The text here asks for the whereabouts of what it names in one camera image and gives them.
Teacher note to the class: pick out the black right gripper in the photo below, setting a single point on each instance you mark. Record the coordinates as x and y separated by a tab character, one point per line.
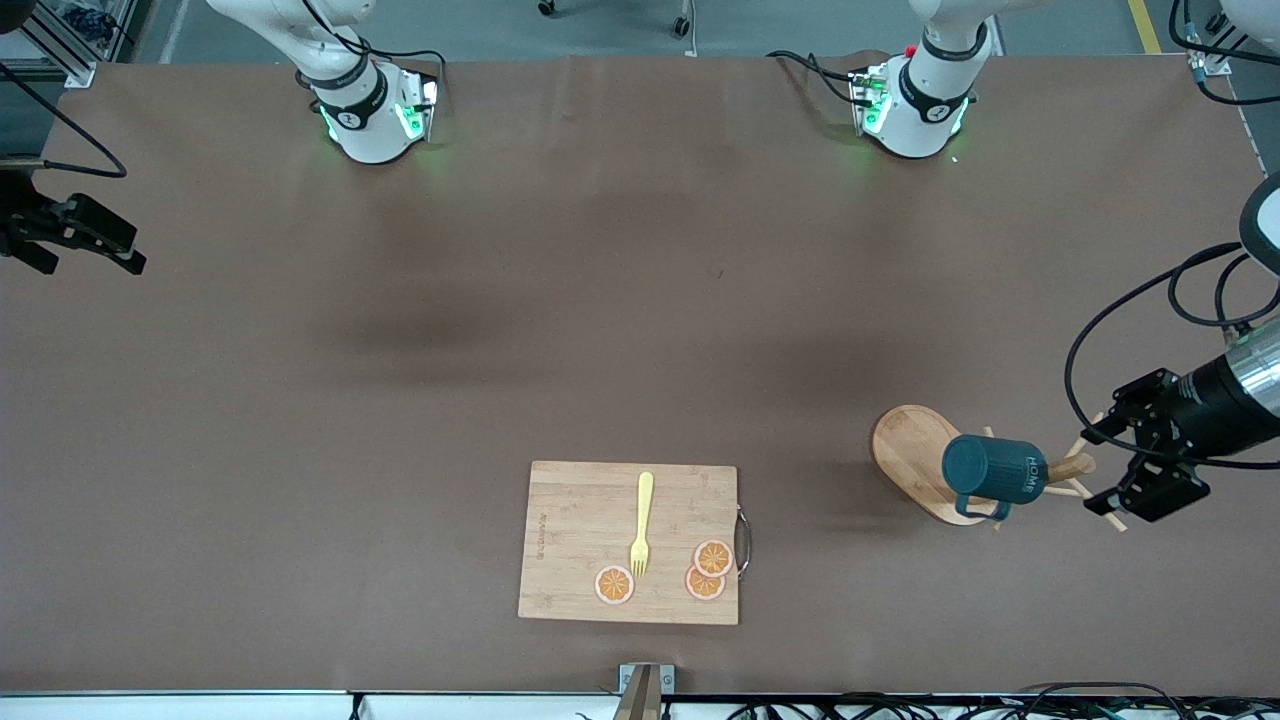
22	219

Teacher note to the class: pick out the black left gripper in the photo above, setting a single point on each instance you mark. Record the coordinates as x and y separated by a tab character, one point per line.
1203	391

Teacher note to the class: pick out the dark teal mug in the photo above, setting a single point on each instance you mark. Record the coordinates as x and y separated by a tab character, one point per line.
990	468

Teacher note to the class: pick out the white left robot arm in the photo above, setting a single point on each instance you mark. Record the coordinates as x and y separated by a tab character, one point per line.
925	110

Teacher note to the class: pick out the wooden mug tree rack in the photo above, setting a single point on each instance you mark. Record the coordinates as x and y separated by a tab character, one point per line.
915	450

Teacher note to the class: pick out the orange slice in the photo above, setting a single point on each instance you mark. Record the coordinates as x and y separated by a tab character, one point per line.
700	588
713	558
615	585

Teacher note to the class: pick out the yellow plastic fork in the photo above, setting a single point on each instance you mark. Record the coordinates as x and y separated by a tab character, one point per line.
645	500

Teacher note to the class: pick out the bamboo cutting board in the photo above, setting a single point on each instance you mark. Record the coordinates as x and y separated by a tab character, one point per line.
580	540

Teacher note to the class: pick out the aluminium frame profile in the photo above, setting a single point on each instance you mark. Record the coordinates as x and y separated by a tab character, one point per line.
1235	50
60	55

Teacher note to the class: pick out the white table edge rail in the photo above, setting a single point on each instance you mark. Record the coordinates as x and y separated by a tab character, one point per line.
200	708

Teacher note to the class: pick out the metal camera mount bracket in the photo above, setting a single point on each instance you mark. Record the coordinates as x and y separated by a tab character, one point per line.
645	695

